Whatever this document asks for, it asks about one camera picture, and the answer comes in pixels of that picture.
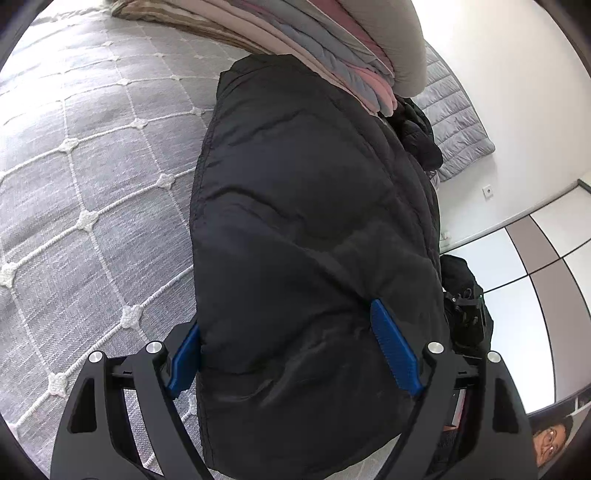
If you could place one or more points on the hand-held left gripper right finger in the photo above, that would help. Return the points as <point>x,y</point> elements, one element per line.
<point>397,350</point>

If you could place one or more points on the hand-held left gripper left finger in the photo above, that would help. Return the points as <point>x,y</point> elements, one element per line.
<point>183,357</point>

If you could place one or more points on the black padded jacket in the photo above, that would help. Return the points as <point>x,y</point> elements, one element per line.
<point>314,230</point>

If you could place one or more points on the white and taupe wardrobe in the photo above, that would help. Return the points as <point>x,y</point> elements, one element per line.
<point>521,318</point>

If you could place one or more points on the person's head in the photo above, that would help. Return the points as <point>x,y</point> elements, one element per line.
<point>551,445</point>

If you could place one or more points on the grey quilted mattress pad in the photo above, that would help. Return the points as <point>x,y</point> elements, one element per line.
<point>457,115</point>

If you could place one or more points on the grey quilted bedspread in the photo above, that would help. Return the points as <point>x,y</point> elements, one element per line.
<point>92,147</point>

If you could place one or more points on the stack of folded quilts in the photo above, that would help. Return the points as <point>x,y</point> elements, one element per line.
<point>323,46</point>

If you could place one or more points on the white wall socket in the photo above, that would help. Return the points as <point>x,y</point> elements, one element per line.
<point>487,190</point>
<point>446,235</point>

